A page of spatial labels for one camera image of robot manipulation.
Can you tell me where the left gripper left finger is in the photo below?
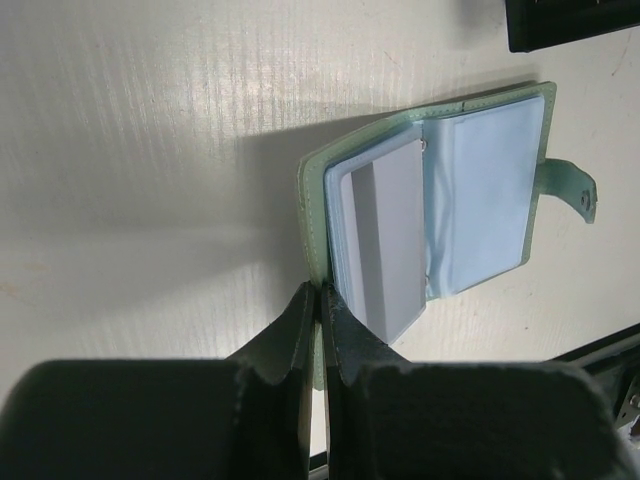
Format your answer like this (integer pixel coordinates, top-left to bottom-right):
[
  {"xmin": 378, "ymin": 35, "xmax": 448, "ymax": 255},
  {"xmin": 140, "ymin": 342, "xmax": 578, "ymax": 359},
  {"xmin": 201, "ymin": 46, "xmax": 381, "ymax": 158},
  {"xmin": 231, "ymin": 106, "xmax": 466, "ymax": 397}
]
[{"xmin": 1, "ymin": 283, "xmax": 315, "ymax": 479}]

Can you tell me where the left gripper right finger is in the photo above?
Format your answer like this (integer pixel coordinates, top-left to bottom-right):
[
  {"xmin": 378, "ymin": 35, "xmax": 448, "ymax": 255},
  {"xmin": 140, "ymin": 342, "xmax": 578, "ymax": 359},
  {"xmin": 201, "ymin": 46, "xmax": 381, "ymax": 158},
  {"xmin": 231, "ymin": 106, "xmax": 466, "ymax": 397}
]
[{"xmin": 320, "ymin": 282, "xmax": 631, "ymax": 480}]

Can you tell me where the white card with black stripe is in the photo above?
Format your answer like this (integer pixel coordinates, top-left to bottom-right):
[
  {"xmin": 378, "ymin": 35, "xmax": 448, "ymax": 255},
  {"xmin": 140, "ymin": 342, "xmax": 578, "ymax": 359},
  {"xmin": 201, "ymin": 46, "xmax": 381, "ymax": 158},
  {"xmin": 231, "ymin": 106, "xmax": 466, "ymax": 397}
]
[{"xmin": 336, "ymin": 139, "xmax": 426, "ymax": 343}]

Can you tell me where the green leather card holder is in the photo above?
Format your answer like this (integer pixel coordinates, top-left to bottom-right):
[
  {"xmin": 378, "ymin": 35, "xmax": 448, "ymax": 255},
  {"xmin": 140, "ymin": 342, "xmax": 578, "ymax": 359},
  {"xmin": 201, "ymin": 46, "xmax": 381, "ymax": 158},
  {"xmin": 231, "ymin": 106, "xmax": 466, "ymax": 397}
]
[{"xmin": 297, "ymin": 80, "xmax": 599, "ymax": 391}]

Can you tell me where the black plastic card box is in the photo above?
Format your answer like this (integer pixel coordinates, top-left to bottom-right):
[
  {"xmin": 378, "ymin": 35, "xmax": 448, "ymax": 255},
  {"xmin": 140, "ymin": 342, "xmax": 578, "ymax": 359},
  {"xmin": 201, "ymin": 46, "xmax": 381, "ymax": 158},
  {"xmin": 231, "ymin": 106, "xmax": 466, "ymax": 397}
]
[{"xmin": 505, "ymin": 0, "xmax": 639, "ymax": 53}]

